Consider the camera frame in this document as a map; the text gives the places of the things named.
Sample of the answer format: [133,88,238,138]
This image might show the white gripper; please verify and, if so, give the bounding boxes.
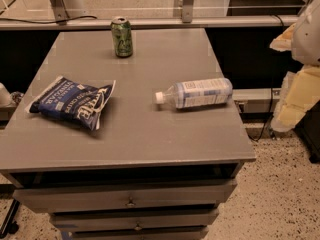
[270,0,320,132]

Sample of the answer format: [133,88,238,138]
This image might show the green soda can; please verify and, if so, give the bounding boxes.
[111,17,133,58]

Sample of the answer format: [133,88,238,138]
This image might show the clear plastic water bottle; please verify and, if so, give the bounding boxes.
[155,78,233,109]

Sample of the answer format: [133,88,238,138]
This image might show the grey drawer cabinet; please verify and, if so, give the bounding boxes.
[0,29,255,240]

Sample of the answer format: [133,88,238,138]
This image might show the metal drawer knob top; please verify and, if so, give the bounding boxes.
[126,198,136,208]

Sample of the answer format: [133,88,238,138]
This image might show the metal drawer knob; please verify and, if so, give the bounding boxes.
[134,223,142,231]
[126,198,136,208]

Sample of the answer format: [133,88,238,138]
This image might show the metal drawer knob middle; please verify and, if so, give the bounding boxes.
[134,223,142,231]

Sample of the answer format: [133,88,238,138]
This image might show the blue chips bag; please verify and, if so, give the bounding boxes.
[26,76,116,131]

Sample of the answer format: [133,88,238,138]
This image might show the white object at left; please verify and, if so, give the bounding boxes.
[0,83,12,107]

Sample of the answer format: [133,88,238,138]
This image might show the black hanging cable right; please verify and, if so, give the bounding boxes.
[248,14,285,142]

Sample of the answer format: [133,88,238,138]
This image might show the black cable on rail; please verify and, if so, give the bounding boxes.
[0,14,98,25]

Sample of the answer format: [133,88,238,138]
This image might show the grey metal rail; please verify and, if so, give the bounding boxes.
[0,15,298,31]

